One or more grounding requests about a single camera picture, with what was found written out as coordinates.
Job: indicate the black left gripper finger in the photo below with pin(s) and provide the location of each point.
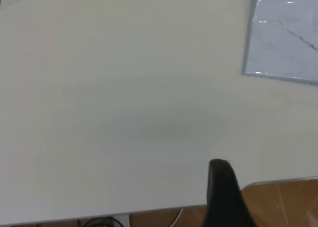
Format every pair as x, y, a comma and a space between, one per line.
221, 194

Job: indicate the clear plastic zip bag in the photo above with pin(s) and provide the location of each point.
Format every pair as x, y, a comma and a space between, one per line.
280, 38

